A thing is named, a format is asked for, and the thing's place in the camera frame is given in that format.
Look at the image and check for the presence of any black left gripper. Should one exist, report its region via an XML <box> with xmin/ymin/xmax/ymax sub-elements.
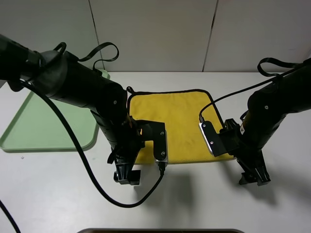
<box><xmin>91</xmin><ymin>110</ymin><xmax>144</xmax><ymax>185</ymax></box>

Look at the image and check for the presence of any light green plastic tray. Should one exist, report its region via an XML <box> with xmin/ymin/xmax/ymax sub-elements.
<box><xmin>0</xmin><ymin>69</ymin><xmax>112</xmax><ymax>153</ymax></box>

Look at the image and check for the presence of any black right camera cable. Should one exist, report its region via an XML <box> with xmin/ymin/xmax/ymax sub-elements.
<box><xmin>198</xmin><ymin>57</ymin><xmax>311</xmax><ymax>123</ymax></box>

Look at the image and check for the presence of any yellow towel with black trim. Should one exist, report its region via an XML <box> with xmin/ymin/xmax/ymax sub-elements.
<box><xmin>127</xmin><ymin>86</ymin><xmax>233</xmax><ymax>164</ymax></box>

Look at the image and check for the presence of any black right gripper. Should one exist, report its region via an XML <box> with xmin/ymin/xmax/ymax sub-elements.
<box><xmin>225</xmin><ymin>114</ymin><xmax>286</xmax><ymax>186</ymax></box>

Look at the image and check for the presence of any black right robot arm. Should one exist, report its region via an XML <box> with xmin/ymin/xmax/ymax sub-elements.
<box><xmin>230</xmin><ymin>58</ymin><xmax>311</xmax><ymax>185</ymax></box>

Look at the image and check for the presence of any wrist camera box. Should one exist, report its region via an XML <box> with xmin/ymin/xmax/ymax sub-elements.
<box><xmin>137</xmin><ymin>120</ymin><xmax>168</xmax><ymax>164</ymax></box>
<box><xmin>199</xmin><ymin>121</ymin><xmax>228</xmax><ymax>157</ymax></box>

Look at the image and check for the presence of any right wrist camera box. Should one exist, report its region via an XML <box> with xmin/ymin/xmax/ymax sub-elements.
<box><xmin>199</xmin><ymin>121</ymin><xmax>228</xmax><ymax>157</ymax></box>

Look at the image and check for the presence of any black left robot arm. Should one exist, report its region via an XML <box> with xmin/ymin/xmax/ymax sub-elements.
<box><xmin>0</xmin><ymin>36</ymin><xmax>143</xmax><ymax>185</ymax></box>

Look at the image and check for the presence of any black left camera cable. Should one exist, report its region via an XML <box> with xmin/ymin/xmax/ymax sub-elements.
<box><xmin>0</xmin><ymin>42</ymin><xmax>167</xmax><ymax>233</ymax></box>

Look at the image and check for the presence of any black camera cable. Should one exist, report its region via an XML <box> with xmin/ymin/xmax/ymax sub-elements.
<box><xmin>0</xmin><ymin>42</ymin><xmax>167</xmax><ymax>233</ymax></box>
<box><xmin>198</xmin><ymin>57</ymin><xmax>311</xmax><ymax>123</ymax></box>

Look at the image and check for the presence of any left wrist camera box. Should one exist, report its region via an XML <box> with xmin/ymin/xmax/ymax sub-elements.
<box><xmin>137</xmin><ymin>120</ymin><xmax>168</xmax><ymax>164</ymax></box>

